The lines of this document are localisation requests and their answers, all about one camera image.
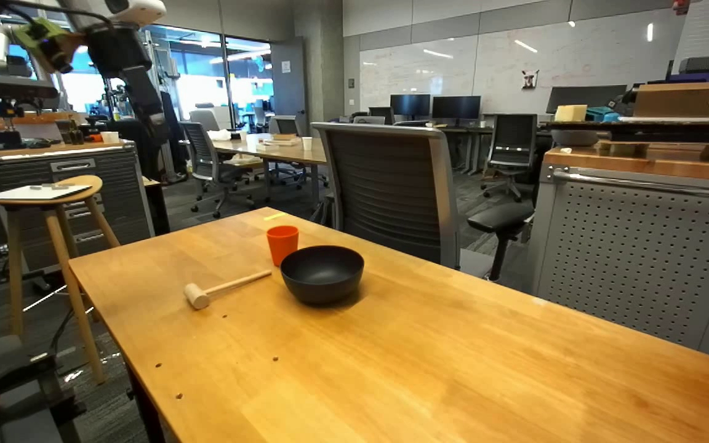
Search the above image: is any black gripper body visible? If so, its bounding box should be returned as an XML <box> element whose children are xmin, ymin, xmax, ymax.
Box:
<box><xmin>83</xmin><ymin>26</ymin><xmax>154</xmax><ymax>81</ymax></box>

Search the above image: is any orange plastic cup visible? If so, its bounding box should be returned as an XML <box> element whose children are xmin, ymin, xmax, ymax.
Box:
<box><xmin>265</xmin><ymin>223</ymin><xmax>300</xmax><ymax>271</ymax></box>

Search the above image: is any black bowl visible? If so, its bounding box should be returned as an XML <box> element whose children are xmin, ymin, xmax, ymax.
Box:
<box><xmin>279</xmin><ymin>243</ymin><xmax>367</xmax><ymax>309</ymax></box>

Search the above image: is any grey swivel office chair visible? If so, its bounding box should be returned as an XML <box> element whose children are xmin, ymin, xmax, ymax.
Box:
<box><xmin>175</xmin><ymin>120</ymin><xmax>268</xmax><ymax>216</ymax></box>

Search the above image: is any grey metal drawer cabinet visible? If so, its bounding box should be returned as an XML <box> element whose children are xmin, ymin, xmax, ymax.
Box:
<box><xmin>0</xmin><ymin>140</ymin><xmax>158</xmax><ymax>274</ymax></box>

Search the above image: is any long wooden office table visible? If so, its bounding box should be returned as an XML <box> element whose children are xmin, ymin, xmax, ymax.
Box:
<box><xmin>207</xmin><ymin>131</ymin><xmax>329</xmax><ymax>170</ymax></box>

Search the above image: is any white flat board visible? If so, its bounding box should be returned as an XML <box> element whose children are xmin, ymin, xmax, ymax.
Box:
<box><xmin>0</xmin><ymin>180</ymin><xmax>93</xmax><ymax>206</ymax></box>

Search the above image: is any round wooden stool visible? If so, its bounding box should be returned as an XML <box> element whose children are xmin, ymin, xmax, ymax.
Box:
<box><xmin>0</xmin><ymin>173</ymin><xmax>124</xmax><ymax>386</ymax></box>

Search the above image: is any small wooden mallet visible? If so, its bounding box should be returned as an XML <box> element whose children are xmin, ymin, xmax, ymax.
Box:
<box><xmin>182</xmin><ymin>268</ymin><xmax>275</xmax><ymax>313</ymax></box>

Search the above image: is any grey mesh office chair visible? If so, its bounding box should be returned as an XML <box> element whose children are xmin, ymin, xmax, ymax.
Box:
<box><xmin>310</xmin><ymin>120</ymin><xmax>463</xmax><ymax>271</ymax></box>

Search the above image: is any black computer monitor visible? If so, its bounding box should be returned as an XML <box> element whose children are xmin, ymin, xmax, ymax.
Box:
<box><xmin>387</xmin><ymin>90</ymin><xmax>434</xmax><ymax>125</ymax></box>
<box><xmin>431</xmin><ymin>93</ymin><xmax>483</xmax><ymax>127</ymax></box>

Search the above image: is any black mesh office chair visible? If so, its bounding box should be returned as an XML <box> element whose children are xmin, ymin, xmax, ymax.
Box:
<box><xmin>466</xmin><ymin>110</ymin><xmax>541</xmax><ymax>284</ymax></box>

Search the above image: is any yellow foam block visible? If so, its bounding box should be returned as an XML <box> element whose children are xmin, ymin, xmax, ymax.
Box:
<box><xmin>551</xmin><ymin>101</ymin><xmax>590</xmax><ymax>125</ymax></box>

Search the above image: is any wide dark monitor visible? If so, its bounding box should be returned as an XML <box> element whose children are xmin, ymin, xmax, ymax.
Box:
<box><xmin>545</xmin><ymin>81</ymin><xmax>631</xmax><ymax>116</ymax></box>

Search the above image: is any wooden plank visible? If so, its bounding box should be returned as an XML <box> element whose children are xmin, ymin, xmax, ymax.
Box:
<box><xmin>541</xmin><ymin>146</ymin><xmax>709</xmax><ymax>185</ymax></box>

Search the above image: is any large wooden box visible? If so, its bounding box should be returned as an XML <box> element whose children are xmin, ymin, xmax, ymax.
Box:
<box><xmin>631</xmin><ymin>79</ymin><xmax>709</xmax><ymax>120</ymax></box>

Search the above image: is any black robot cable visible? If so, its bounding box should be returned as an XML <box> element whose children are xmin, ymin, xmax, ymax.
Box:
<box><xmin>0</xmin><ymin>0</ymin><xmax>116</xmax><ymax>26</ymax></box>

